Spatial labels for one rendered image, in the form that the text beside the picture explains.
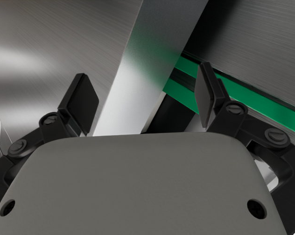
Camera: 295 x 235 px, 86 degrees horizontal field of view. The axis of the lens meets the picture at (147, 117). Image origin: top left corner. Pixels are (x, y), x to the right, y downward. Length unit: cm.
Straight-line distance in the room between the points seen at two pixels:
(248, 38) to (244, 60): 3
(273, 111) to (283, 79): 5
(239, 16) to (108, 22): 20
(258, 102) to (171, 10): 19
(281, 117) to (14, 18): 51
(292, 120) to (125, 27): 26
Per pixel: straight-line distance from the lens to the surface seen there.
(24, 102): 41
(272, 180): 50
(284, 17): 31
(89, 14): 23
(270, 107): 30
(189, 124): 53
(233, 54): 29
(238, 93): 30
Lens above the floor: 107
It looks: 22 degrees up
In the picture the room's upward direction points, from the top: 153 degrees counter-clockwise
